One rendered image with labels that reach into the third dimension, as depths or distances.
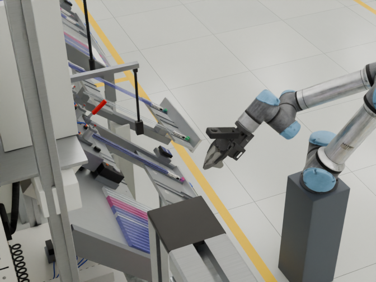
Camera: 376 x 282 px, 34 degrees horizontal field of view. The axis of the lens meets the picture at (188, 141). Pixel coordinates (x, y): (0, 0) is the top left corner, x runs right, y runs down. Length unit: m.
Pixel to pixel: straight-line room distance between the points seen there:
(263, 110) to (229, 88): 1.97
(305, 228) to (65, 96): 1.50
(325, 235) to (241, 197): 0.75
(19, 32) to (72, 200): 0.38
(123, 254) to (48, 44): 0.53
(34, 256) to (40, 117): 1.09
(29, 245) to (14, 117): 0.99
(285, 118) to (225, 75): 2.11
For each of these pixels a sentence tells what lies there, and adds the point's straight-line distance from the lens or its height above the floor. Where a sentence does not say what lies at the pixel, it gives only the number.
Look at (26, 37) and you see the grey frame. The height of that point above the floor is 1.71.
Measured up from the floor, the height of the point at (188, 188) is 0.73.
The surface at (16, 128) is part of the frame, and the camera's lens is 1.34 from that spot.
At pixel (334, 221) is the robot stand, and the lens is 2.64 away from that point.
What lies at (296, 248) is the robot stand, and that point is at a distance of 2.73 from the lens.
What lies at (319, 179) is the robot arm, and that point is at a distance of 2.30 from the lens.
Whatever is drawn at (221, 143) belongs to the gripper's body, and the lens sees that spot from 2.24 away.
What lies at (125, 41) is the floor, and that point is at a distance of 4.77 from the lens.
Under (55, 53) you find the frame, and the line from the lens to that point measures 1.27.
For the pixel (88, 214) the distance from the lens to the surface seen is 1.54.
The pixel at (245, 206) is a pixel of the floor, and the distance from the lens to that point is 3.23.
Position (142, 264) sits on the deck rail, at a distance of 1.55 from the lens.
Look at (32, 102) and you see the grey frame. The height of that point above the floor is 1.59.
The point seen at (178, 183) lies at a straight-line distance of 2.23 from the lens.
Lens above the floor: 2.18
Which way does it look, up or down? 37 degrees down
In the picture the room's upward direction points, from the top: 1 degrees counter-clockwise
